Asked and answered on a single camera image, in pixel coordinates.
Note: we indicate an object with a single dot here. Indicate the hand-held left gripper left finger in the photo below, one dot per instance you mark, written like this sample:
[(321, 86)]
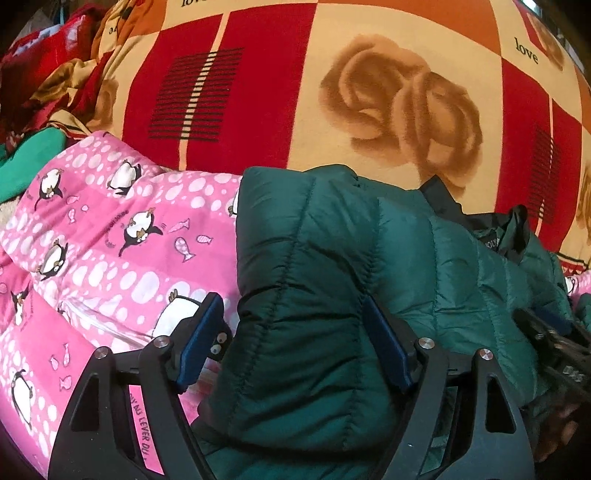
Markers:
[(199, 339)]

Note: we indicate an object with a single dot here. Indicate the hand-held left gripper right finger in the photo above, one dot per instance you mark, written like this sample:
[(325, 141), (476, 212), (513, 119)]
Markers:
[(387, 346)]

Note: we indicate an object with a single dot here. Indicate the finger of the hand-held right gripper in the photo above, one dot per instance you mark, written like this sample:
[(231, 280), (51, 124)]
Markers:
[(538, 330), (558, 321)]

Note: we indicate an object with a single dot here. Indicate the dark green puffer jacket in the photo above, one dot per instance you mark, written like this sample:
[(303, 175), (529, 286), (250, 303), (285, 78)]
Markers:
[(332, 258)]

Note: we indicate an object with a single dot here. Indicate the person's right hand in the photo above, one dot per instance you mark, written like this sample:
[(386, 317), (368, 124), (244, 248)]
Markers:
[(556, 429)]

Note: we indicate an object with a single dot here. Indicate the pink penguin print blanket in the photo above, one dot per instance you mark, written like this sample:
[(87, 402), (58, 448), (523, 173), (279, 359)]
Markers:
[(101, 258)]

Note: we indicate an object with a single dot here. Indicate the green cloth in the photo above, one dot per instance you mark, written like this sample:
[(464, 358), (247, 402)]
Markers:
[(32, 161)]

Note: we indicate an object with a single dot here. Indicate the rose print checked blanket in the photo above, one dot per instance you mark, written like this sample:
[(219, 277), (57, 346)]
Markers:
[(332, 92)]

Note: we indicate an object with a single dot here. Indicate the red patterned cloth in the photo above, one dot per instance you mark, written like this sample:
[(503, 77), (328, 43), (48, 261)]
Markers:
[(41, 64)]

